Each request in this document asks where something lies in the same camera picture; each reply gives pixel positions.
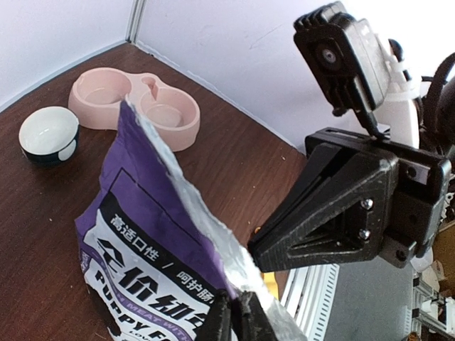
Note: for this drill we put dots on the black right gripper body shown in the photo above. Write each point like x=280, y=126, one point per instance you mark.
x=417, y=201

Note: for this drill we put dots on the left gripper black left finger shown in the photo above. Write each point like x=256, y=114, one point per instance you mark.
x=217, y=324

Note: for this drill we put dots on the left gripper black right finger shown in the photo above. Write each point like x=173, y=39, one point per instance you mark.
x=250, y=320

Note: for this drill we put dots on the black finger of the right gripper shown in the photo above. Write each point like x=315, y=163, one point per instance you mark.
x=335, y=212

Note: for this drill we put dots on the purple pet food bag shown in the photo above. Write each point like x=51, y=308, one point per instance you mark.
x=152, y=254

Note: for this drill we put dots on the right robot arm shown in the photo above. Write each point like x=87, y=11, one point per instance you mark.
x=438, y=127

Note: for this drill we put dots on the pink double pet feeder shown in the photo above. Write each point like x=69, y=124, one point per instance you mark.
x=96, y=95

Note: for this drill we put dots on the black and white ceramic bowl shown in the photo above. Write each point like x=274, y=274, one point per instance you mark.
x=49, y=136

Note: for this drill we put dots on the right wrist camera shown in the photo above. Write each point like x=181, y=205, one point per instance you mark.
x=359, y=71

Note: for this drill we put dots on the right aluminium corner post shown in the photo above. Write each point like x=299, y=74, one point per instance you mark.
x=135, y=18

